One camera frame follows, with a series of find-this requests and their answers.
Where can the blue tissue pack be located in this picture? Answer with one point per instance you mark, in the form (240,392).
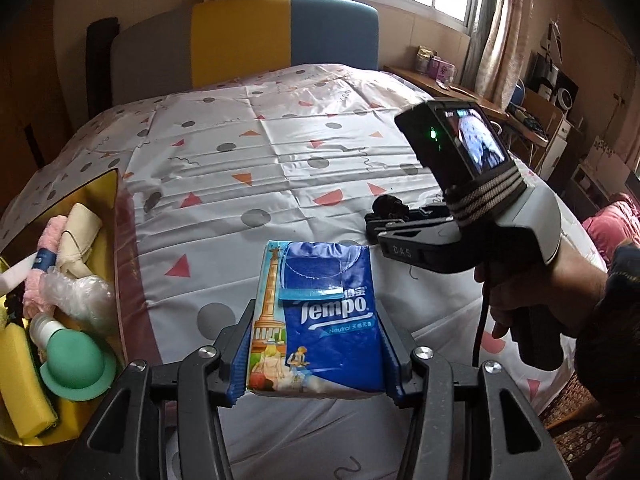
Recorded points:
(320,310)

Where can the black rolled mat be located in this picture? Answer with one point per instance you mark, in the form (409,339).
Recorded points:
(100,60)

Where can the wooden side desk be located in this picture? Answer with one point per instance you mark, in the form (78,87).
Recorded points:
(465,92)

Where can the red tin box gold interior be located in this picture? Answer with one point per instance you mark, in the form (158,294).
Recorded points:
(125,285)

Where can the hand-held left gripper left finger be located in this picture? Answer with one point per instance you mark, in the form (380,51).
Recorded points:
(237,375)

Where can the person's right forearm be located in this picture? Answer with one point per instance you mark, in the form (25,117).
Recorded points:
(615,320)

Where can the pink yarn ball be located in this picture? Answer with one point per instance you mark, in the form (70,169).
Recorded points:
(52,230)

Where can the clear plastic bag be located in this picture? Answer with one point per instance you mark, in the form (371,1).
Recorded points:
(80,300)

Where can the woven rattan seat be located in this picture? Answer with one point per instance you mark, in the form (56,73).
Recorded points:
(575,410)

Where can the person's right hand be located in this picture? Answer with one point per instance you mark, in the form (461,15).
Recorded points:
(550,285)

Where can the grey yellow blue headboard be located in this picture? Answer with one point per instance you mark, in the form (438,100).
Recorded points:
(240,40)

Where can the black scrunchie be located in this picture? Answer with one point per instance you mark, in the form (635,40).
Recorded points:
(390,205)

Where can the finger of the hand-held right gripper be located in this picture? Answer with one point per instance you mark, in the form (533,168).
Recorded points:
(430,215)
(405,252)

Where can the pink blanket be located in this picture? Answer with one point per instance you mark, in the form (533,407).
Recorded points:
(620,220)

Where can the green suction cup toy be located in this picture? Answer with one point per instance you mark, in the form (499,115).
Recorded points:
(75,360)

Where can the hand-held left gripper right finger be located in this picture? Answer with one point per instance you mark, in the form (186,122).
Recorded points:
(395,380)

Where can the beige cloth roll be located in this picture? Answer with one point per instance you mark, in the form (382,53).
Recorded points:
(77,240)

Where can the pink box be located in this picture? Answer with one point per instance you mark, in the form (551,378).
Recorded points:
(442,70)

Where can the yellow sponge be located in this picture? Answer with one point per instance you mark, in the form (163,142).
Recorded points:
(20,385)

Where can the gold foil bag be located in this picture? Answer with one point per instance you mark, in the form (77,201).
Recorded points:
(424,60)

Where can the wooden wardrobe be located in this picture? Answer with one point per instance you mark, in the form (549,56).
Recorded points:
(30,85)

